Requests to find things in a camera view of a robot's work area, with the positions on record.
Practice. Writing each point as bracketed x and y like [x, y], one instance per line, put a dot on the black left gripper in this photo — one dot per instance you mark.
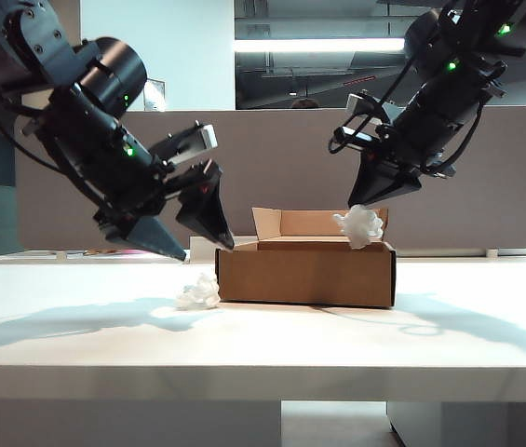
[99, 153]

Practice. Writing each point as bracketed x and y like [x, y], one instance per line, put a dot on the pink flat item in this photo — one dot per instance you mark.
[132, 252]

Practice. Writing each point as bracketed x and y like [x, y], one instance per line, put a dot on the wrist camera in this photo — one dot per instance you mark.
[204, 137]
[360, 104]

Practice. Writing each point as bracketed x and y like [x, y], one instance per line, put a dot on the white wall poster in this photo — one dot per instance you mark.
[156, 95]

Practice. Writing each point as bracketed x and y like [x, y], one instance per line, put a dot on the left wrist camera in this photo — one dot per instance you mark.
[204, 137]

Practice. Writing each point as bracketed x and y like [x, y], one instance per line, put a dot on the white divider foot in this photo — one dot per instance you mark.
[491, 253]
[60, 255]

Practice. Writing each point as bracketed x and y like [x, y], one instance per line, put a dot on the long ceiling light tube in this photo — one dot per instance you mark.
[318, 45]

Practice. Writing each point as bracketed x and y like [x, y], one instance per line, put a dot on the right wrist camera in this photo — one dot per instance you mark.
[360, 104]

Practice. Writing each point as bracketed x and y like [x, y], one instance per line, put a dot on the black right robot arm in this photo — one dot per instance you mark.
[430, 37]

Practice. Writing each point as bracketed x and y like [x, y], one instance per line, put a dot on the grey under-desk cabinet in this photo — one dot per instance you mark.
[476, 426]

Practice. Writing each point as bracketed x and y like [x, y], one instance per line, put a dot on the brown cardboard box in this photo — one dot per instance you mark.
[304, 279]

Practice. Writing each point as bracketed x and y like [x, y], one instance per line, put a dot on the dark-haired person head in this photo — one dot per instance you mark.
[304, 104]

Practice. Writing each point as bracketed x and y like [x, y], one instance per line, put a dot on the grey fabric desk divider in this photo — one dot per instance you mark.
[290, 177]

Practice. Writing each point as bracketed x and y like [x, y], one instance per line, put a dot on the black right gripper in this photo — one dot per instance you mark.
[435, 121]

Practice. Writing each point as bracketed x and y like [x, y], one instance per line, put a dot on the silver divider base rail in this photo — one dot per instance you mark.
[453, 252]

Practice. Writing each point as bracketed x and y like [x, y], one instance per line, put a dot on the white desk support panel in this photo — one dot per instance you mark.
[127, 423]

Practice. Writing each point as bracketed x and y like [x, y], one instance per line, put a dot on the white paper ball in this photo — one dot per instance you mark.
[360, 226]
[199, 293]

